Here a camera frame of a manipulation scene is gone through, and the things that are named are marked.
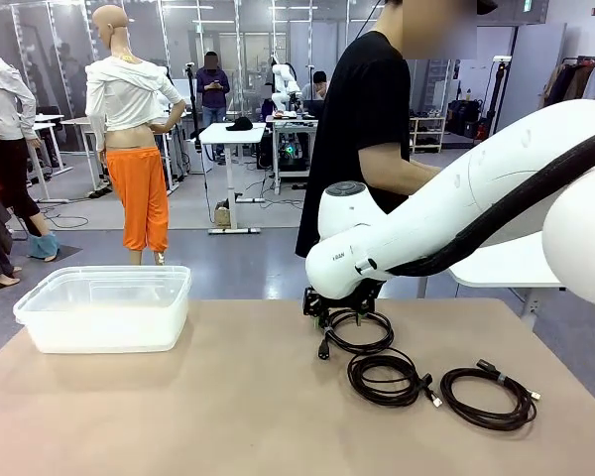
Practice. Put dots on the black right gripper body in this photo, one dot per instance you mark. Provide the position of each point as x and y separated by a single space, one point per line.
311 301

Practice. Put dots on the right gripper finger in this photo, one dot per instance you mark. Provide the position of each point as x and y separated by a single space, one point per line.
320 321
363 315

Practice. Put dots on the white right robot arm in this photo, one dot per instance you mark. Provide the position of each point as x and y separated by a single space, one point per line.
426 223

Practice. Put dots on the person's right forearm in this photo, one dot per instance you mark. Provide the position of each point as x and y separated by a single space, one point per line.
396 171

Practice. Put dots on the small white background robot arm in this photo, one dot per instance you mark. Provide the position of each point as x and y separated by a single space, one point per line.
283 82

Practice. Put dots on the large white side table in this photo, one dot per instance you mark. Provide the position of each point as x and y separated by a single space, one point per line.
501 268

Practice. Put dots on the person in black T-shirt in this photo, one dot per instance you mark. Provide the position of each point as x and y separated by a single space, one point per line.
357 124

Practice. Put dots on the white desk with computer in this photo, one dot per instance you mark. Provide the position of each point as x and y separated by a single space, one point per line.
290 119

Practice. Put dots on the white standing desk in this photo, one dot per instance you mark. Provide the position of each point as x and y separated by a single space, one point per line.
233 130

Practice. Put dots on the black cap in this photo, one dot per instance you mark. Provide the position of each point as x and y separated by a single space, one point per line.
239 124

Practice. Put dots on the wooden shoe rack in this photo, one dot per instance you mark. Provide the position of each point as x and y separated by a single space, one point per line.
426 134

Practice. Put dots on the mannequin with orange trousers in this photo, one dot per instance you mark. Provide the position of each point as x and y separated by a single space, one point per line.
139 198

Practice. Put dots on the clear plastic storage container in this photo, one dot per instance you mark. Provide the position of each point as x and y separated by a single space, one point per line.
104 327

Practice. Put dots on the seated person with black cap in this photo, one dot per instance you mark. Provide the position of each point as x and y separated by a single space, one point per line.
320 82

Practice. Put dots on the black bags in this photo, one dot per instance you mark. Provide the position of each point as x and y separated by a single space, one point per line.
463 119

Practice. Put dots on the person in purple top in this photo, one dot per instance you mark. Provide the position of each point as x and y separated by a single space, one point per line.
213 84

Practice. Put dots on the grey partition panel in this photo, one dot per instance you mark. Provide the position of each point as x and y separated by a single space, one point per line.
535 64

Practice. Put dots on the clothes rack with coats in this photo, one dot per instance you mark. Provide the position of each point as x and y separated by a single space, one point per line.
575 79

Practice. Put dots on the white office desk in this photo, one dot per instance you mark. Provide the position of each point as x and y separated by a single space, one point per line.
44 119

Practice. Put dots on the mannequin with grey top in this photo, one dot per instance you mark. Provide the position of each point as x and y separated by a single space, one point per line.
5 99

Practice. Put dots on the black camera pole stand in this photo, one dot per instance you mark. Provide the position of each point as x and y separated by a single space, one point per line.
498 89

